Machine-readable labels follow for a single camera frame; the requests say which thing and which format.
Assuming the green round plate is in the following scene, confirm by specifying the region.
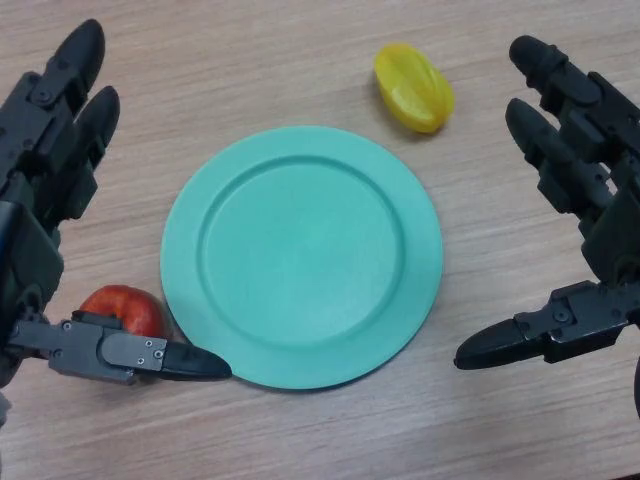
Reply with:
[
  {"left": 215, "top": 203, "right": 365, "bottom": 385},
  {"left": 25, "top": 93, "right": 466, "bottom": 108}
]
[{"left": 159, "top": 125, "right": 444, "bottom": 391}]

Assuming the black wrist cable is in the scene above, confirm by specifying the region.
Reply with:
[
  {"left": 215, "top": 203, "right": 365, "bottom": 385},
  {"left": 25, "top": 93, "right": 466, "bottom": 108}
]
[{"left": 631, "top": 349, "right": 640, "bottom": 420}]

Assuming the red apple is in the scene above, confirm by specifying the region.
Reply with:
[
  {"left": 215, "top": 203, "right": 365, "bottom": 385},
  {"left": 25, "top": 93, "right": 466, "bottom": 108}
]
[{"left": 78, "top": 284, "right": 175, "bottom": 347}]

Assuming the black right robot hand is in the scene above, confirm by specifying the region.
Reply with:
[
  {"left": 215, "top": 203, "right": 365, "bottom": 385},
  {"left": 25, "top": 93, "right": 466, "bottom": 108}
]
[{"left": 453, "top": 34, "right": 640, "bottom": 371}]

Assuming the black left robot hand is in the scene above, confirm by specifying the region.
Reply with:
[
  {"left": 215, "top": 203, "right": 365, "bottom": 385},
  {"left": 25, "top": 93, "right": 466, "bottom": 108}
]
[{"left": 0, "top": 18, "right": 234, "bottom": 401}]

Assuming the yellow starfruit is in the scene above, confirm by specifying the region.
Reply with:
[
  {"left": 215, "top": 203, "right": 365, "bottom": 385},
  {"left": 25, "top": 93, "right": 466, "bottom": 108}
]
[{"left": 373, "top": 42, "right": 456, "bottom": 134}]

